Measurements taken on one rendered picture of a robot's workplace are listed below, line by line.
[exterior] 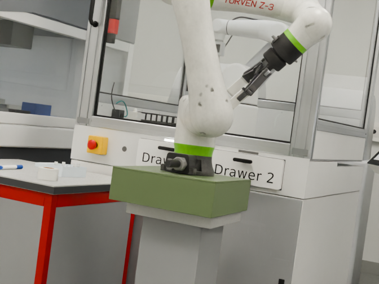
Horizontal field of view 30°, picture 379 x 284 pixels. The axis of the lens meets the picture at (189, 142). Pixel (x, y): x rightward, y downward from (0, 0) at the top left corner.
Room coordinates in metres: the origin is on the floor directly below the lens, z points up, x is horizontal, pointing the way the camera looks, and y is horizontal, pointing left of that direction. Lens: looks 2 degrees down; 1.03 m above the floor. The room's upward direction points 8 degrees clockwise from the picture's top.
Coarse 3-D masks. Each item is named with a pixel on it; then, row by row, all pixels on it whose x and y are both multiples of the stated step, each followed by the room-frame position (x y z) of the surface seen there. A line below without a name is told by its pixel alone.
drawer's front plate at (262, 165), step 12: (216, 156) 2.66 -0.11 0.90; (228, 156) 2.64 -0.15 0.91; (240, 156) 2.62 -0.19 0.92; (252, 156) 2.60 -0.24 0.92; (240, 168) 2.62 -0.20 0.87; (252, 168) 2.60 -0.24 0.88; (264, 168) 2.58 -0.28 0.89; (276, 168) 2.56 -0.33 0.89; (252, 180) 2.59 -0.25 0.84; (264, 180) 2.57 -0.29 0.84; (276, 180) 2.55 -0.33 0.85
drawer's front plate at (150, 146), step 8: (144, 144) 2.79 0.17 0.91; (152, 144) 2.78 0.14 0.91; (160, 144) 2.76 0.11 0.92; (168, 144) 2.75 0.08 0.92; (144, 152) 2.79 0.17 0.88; (152, 152) 2.78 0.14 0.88; (160, 152) 2.76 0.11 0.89; (168, 152) 2.75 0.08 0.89; (136, 160) 2.81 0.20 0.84; (144, 160) 2.79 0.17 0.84; (152, 160) 2.78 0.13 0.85
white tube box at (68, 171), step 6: (60, 168) 2.55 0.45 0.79; (66, 168) 2.56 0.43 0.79; (72, 168) 2.59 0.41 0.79; (78, 168) 2.61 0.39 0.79; (84, 168) 2.64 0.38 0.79; (60, 174) 2.55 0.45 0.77; (66, 174) 2.57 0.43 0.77; (72, 174) 2.59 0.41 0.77; (78, 174) 2.62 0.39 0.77; (84, 174) 2.64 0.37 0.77
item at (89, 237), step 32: (0, 160) 2.88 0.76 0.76; (0, 192) 2.37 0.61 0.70; (32, 192) 2.31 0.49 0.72; (64, 192) 2.32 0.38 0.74; (96, 192) 2.51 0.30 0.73; (0, 224) 2.36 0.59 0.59; (32, 224) 2.31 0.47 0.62; (64, 224) 2.36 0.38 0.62; (96, 224) 2.54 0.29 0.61; (128, 224) 2.75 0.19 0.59; (0, 256) 2.35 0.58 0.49; (32, 256) 2.30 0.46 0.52; (64, 256) 2.38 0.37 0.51; (96, 256) 2.56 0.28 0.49; (128, 256) 2.77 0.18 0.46
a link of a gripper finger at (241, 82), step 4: (240, 80) 2.33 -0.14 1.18; (244, 80) 2.33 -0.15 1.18; (232, 84) 2.34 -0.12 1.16; (236, 84) 2.34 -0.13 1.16; (240, 84) 2.33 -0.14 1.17; (244, 84) 2.33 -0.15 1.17; (228, 88) 2.34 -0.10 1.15; (232, 88) 2.34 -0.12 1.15; (236, 88) 2.34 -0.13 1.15; (240, 88) 2.34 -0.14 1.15; (228, 92) 2.35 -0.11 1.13; (232, 92) 2.35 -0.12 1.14; (236, 92) 2.35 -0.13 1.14
